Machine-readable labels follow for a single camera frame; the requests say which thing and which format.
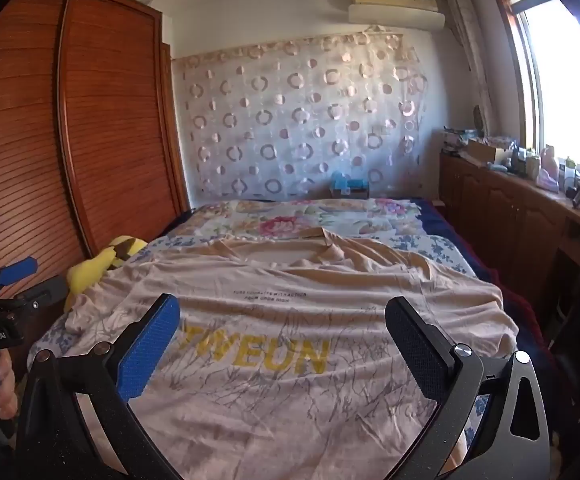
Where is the blue floral bed sheet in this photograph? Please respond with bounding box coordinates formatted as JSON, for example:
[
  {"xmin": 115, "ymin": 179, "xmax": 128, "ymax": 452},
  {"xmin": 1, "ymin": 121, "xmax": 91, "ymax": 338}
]
[{"xmin": 27, "ymin": 232, "xmax": 493, "ymax": 441}]

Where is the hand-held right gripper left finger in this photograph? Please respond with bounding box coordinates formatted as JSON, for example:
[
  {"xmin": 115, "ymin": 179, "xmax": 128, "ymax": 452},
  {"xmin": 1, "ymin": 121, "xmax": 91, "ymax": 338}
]
[{"xmin": 17, "ymin": 292, "xmax": 187, "ymax": 480}]

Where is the blue toy on box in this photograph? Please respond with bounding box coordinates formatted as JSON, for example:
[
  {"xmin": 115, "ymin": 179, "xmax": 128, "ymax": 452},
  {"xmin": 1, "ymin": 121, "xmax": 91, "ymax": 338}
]
[{"xmin": 329, "ymin": 171, "xmax": 371, "ymax": 200}]

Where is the wooden sideboard cabinet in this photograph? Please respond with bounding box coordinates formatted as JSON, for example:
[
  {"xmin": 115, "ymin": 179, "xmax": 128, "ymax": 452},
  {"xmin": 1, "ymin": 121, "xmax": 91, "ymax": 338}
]
[{"xmin": 437, "ymin": 152, "xmax": 580, "ymax": 341}]

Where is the dark blue blanket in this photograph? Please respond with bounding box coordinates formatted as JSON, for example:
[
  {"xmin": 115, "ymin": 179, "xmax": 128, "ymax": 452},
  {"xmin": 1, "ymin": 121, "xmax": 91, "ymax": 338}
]
[{"xmin": 417, "ymin": 197, "xmax": 561, "ymax": 376}]

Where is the white window curtain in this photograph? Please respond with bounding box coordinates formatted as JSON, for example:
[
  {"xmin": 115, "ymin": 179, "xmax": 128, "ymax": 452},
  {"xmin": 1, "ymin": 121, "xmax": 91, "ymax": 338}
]
[{"xmin": 442, "ymin": 0, "xmax": 493, "ymax": 136}]

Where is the window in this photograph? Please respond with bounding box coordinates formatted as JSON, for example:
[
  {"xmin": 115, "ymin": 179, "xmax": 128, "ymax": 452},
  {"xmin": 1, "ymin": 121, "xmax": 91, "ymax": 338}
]
[{"xmin": 487, "ymin": 0, "xmax": 580, "ymax": 181}]

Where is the white air conditioner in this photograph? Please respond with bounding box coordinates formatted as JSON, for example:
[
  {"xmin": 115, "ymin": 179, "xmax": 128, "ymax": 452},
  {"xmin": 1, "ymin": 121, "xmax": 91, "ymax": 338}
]
[{"xmin": 347, "ymin": 0, "xmax": 447, "ymax": 32}]

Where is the wooden wardrobe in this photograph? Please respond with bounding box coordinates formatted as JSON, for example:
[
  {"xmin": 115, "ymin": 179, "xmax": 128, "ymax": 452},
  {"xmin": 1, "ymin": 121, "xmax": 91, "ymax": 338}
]
[{"xmin": 0, "ymin": 0, "xmax": 193, "ymax": 311}]

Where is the group of small containers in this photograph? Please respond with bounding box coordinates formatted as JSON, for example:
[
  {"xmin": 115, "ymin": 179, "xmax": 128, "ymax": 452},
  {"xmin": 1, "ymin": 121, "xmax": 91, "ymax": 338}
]
[{"xmin": 500, "ymin": 140, "xmax": 578, "ymax": 192}]

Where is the circle-patterned wall curtain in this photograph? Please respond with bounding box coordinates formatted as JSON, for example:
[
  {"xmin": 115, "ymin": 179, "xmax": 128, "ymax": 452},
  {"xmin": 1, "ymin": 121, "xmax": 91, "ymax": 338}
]
[{"xmin": 172, "ymin": 30, "xmax": 431, "ymax": 202}]

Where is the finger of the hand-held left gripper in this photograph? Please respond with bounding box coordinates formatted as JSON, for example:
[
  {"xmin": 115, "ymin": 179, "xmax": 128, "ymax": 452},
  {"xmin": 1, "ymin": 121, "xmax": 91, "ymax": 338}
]
[
  {"xmin": 0, "ymin": 256, "xmax": 39, "ymax": 302},
  {"xmin": 0, "ymin": 275, "xmax": 69, "ymax": 317}
]

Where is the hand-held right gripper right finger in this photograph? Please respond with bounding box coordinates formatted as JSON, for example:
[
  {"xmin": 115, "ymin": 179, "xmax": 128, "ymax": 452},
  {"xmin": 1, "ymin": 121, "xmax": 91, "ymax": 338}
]
[{"xmin": 384, "ymin": 296, "xmax": 553, "ymax": 480}]

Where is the beige printed t-shirt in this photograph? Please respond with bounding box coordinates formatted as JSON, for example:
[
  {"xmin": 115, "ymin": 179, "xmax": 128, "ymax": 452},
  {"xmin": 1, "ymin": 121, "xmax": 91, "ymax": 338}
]
[{"xmin": 64, "ymin": 227, "xmax": 520, "ymax": 480}]

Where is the cardboard box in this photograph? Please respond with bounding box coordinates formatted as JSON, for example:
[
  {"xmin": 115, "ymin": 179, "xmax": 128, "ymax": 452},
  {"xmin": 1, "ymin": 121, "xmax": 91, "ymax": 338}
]
[{"xmin": 462, "ymin": 139, "xmax": 511, "ymax": 167}]

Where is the cream floral blanket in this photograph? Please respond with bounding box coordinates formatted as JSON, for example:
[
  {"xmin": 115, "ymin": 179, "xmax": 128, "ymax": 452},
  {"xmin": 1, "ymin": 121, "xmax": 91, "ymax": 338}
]
[{"xmin": 167, "ymin": 197, "xmax": 428, "ymax": 252}]

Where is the yellow plush toy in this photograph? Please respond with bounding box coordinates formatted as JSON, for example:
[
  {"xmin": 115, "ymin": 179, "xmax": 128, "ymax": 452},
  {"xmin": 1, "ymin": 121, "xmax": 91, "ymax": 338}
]
[{"xmin": 64, "ymin": 235, "xmax": 149, "ymax": 313}]

